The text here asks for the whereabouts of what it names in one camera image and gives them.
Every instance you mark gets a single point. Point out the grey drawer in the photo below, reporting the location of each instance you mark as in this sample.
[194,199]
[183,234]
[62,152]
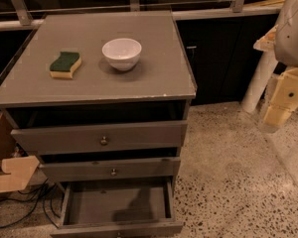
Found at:
[120,208]
[118,169]
[102,138]

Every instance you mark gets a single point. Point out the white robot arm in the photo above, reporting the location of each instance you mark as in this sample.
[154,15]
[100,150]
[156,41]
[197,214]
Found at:
[283,40]

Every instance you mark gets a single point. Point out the white ceramic bowl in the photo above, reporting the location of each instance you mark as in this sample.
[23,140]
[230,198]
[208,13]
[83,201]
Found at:
[123,53]

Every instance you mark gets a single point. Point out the grey bottom drawer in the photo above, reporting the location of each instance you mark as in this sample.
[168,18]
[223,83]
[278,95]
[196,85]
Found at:
[120,208]

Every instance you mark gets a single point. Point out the plywood box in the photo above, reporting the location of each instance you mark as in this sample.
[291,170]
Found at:
[15,172]

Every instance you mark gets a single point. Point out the green yellow sponge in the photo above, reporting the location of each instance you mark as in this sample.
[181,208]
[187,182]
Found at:
[65,65]

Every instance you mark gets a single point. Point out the dark low cabinet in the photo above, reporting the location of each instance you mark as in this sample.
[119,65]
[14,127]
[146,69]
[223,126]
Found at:
[221,54]

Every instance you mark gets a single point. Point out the grey wooden drawer cabinet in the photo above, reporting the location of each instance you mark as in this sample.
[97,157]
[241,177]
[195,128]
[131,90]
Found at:
[158,88]

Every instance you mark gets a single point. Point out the white diagonal pillar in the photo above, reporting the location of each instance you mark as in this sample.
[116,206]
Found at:
[264,70]

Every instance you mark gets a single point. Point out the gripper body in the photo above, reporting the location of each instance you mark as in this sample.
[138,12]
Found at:
[294,39]

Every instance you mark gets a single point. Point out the grey middle drawer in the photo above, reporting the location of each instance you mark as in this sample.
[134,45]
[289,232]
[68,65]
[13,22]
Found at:
[118,169]

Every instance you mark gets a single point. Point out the grey top drawer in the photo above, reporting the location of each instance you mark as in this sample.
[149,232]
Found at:
[102,138]

